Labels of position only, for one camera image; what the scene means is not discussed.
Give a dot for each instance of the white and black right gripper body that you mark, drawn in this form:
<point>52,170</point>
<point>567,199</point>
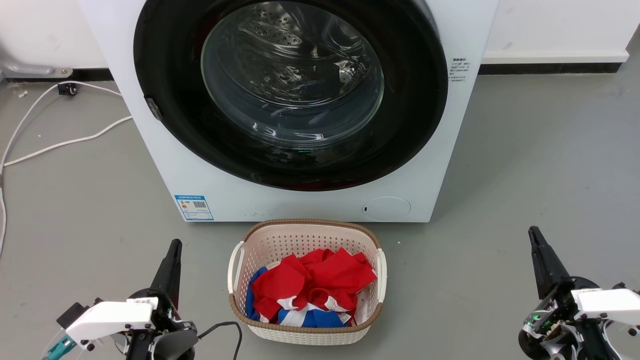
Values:
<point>605,305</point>

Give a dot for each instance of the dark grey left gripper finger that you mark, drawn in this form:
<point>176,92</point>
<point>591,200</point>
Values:
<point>170,272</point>

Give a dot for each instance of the cream perforated laundry basket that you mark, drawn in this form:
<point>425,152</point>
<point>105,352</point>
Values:
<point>305,236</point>

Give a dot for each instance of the teal left camera connector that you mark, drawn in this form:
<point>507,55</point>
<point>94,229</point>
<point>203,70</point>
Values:
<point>60,347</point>

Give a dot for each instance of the blue and white garment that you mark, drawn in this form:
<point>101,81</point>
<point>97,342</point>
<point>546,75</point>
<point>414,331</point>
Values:
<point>315,320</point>

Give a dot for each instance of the round white filter cover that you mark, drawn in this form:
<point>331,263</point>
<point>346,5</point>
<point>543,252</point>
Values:
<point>386,208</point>

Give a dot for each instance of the blue energy label sticker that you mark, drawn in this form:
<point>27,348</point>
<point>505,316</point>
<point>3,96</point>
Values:
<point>194,207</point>

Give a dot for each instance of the red garment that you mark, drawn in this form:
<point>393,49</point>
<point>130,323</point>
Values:
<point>325,275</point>

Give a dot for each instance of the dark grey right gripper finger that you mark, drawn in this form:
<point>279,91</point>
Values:
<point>546,265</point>

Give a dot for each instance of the black text label sticker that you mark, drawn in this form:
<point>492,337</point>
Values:
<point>459,69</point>

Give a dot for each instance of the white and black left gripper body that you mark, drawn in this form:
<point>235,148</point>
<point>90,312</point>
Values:
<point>115,317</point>

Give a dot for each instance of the white front-load washing machine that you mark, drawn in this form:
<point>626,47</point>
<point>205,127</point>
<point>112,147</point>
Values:
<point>300,205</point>

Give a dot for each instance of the silver metal door hinge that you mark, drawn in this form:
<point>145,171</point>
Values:
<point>154,108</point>

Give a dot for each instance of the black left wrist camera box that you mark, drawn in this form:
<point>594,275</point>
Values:
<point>71,313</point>

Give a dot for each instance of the black round glass washer door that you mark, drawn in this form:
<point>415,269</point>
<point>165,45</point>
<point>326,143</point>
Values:
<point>165,65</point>

